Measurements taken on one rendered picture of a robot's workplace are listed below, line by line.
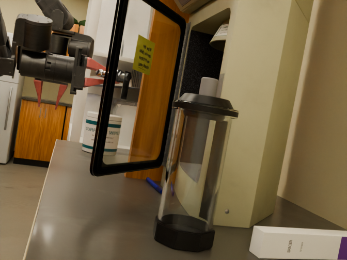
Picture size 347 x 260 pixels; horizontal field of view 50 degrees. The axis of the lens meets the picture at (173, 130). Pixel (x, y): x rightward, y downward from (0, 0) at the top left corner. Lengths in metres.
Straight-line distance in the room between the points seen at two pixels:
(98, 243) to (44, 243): 0.08
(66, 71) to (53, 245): 0.40
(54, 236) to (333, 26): 0.97
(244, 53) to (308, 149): 0.53
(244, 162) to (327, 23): 0.64
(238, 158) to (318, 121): 0.48
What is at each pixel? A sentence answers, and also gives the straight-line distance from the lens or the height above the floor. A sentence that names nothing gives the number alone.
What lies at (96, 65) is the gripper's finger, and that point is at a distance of 0.83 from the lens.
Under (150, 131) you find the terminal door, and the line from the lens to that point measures 0.93.
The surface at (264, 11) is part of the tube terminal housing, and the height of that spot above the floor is 1.37.
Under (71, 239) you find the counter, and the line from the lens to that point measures 0.59.
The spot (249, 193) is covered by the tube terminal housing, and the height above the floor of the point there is 1.01.
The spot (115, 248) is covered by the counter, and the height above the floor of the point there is 0.94.
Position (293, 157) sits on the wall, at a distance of 1.26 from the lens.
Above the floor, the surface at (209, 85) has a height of 1.20.
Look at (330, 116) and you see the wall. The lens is 1.14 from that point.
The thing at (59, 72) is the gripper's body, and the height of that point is 1.19.
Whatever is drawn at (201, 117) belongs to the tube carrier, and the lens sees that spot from 0.57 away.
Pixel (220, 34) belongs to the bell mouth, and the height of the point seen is 1.33.
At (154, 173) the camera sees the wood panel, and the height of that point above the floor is 0.96.
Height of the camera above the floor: 1.15
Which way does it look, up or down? 3 degrees down
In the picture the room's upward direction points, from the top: 10 degrees clockwise
